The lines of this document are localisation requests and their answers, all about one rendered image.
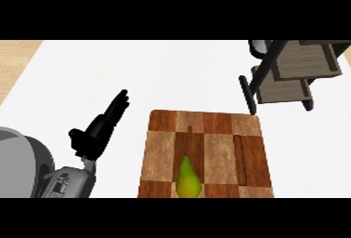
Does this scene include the checkered wooden cutting board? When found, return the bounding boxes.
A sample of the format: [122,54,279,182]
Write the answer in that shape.
[135,109,275,199]

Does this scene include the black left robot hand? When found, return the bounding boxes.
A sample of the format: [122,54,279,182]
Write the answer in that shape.
[67,89,131,162]

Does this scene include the green pear-shaped fruit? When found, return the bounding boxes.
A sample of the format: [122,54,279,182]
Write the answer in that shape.
[175,154,203,199]

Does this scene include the tiered basket with wooden shelves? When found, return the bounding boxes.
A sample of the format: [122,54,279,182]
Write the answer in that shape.
[237,39,351,115]

